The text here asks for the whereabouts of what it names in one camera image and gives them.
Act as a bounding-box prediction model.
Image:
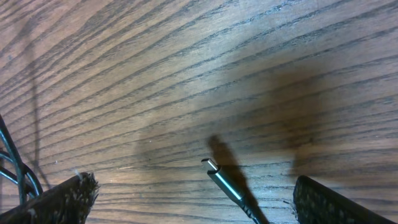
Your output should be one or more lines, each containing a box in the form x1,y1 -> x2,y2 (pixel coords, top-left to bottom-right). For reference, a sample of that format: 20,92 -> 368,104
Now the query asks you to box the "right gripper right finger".
293,175 -> 394,224

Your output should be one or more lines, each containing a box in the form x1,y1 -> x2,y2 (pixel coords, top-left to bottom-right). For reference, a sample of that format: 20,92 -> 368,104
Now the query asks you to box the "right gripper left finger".
1,172 -> 100,224

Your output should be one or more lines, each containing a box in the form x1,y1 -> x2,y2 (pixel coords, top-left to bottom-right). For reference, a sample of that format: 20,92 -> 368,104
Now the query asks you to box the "black micro USB cable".
200,157 -> 265,224

